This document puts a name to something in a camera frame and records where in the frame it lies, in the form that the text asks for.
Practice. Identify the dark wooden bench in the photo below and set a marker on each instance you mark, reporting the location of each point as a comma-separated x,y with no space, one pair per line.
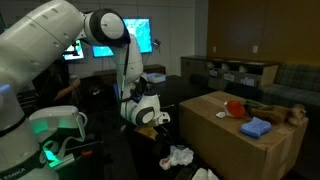
155,68

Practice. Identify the person in dark clothes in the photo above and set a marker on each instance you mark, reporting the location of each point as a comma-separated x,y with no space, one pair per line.
50,83

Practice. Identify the brown plush toy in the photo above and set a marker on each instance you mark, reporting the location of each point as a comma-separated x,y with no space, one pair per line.
280,114

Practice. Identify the wooden shelf cabinet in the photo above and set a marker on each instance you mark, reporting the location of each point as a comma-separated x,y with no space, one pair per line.
233,64

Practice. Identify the blue cloth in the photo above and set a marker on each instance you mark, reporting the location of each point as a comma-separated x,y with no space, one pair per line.
255,127

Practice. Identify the black camera on tripod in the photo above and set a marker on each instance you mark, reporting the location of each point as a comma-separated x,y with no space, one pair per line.
74,46

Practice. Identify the white wall outlet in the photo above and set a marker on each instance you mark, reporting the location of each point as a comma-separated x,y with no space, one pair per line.
255,49
214,49

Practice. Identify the translucent plastic container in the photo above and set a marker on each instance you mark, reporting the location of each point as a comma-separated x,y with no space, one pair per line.
156,77

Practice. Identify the small monitor screen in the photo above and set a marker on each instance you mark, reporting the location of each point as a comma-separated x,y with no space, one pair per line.
75,53

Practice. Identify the plaid sofa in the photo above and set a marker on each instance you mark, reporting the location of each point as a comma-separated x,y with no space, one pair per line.
293,90

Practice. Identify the small black wall device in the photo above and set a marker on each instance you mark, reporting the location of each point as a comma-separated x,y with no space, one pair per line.
156,42

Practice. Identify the white VR headset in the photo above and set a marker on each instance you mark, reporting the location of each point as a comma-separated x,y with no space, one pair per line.
56,116

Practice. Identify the white VR controller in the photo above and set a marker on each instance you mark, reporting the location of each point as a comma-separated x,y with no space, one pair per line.
75,78

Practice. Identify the red soft toy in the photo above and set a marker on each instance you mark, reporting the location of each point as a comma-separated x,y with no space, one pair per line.
235,109

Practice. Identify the white towel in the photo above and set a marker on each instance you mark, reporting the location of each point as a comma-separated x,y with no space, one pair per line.
203,175

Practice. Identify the large wall display screen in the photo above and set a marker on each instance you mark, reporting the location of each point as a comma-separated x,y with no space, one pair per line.
141,33

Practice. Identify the black felt duster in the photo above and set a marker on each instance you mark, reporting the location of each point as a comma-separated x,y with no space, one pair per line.
185,173

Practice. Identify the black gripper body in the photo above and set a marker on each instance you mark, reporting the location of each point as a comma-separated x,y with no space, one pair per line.
161,133

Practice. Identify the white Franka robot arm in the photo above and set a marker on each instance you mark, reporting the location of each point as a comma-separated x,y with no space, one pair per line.
33,50

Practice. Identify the dark bin white label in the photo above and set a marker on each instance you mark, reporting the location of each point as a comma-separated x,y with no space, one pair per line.
229,76
214,73
247,81

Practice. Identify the large cardboard box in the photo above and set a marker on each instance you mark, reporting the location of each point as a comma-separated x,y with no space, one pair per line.
216,146

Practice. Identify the aluminium profile bar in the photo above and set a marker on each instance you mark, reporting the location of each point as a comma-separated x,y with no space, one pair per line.
63,161

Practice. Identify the small white pink roll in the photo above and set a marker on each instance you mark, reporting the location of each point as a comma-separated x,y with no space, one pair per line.
165,163

